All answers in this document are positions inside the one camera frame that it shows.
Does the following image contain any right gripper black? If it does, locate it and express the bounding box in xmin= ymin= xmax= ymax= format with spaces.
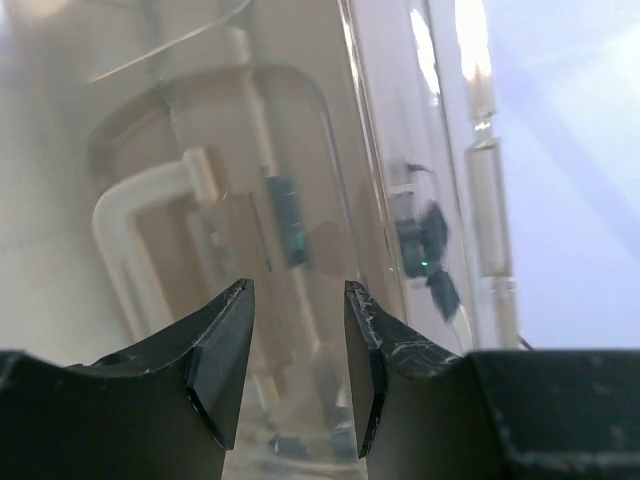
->
xmin=395 ymin=202 xmax=460 ymax=320

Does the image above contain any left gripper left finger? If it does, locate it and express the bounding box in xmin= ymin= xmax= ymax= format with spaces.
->
xmin=1 ymin=279 xmax=255 ymax=479

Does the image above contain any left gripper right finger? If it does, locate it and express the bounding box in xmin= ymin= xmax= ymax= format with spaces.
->
xmin=344 ymin=281 xmax=639 ymax=479

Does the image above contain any large green handle screwdriver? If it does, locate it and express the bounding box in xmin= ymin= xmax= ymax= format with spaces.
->
xmin=265 ymin=176 xmax=307 ymax=269

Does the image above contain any beige cantilever toolbox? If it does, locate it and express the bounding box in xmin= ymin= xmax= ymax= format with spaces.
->
xmin=1 ymin=1 xmax=509 ymax=479

